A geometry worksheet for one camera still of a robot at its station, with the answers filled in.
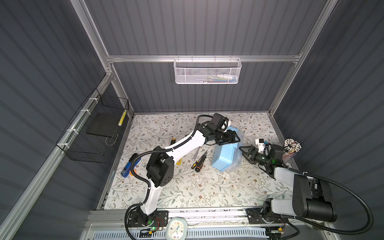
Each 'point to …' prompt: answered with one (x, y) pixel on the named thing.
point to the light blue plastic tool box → (227, 157)
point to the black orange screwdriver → (200, 162)
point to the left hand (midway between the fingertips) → (237, 141)
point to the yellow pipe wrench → (180, 163)
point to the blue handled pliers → (127, 171)
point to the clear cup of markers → (291, 147)
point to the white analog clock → (177, 229)
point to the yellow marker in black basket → (120, 121)
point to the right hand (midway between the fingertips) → (242, 152)
